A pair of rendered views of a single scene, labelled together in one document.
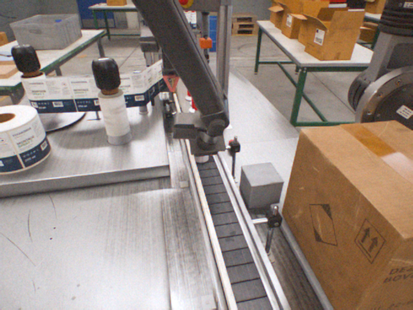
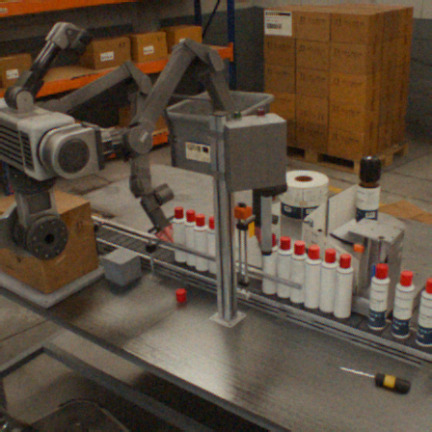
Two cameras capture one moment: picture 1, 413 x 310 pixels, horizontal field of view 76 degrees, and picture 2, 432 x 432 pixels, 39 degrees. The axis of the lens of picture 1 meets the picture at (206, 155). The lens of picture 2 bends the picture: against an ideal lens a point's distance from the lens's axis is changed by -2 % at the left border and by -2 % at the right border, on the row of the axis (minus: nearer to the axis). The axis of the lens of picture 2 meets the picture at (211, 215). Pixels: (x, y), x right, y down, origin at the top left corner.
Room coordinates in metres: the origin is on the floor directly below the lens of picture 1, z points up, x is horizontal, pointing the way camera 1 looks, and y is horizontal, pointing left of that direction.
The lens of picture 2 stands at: (2.33, -1.15, 1.94)
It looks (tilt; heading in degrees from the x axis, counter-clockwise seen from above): 24 degrees down; 141
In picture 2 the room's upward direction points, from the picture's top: 3 degrees counter-clockwise
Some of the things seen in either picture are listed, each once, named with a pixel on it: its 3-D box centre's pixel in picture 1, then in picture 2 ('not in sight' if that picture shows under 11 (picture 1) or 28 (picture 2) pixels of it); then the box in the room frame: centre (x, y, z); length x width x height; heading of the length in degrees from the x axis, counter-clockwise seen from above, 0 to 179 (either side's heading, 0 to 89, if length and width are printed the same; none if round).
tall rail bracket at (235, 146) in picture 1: (227, 158); (155, 256); (0.69, -0.07, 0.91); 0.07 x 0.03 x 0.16; 102
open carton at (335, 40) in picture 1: (333, 32); not in sight; (2.47, -1.08, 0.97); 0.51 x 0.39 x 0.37; 96
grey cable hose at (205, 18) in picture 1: (205, 37); (266, 222); (1.18, 0.00, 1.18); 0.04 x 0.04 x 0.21
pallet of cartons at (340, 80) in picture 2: not in sight; (336, 83); (-1.27, 3.41, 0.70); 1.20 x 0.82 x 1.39; 6
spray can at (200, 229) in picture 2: not in sight; (202, 242); (0.84, 0.03, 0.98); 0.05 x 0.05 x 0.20
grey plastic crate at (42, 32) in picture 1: (50, 31); not in sight; (2.86, 1.54, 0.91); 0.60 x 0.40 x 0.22; 4
